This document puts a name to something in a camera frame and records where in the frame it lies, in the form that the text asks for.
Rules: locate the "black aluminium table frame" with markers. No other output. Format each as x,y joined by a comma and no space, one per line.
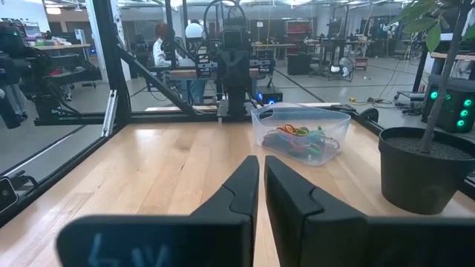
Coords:
111,55

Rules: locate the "black box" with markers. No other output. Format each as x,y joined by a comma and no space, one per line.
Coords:
298,65

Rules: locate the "red tool cabinet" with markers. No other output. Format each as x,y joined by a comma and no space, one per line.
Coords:
298,31

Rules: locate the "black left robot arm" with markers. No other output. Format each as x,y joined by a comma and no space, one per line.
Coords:
237,107

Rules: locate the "green plant in black pot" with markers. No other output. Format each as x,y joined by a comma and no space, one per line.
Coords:
419,185

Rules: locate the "black computer with green lights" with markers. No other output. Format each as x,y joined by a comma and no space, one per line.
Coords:
445,111

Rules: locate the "black floor fan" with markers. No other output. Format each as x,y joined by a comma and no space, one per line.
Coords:
345,66

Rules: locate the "black computer with blue light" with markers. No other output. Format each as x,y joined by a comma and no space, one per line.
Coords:
269,94

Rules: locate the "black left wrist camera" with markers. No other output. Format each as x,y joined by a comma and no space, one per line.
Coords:
233,39

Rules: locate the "person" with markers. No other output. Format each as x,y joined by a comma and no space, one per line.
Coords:
161,55
15,100

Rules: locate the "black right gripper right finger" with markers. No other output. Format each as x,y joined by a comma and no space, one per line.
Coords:
352,244

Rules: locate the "small black camera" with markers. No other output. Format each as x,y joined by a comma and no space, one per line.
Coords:
7,194

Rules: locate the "clear plastic bin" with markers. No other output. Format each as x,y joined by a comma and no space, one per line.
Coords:
334,122

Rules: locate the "silver aluminium bracket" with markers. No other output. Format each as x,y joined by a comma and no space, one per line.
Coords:
110,111

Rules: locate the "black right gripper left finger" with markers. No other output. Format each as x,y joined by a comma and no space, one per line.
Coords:
167,244

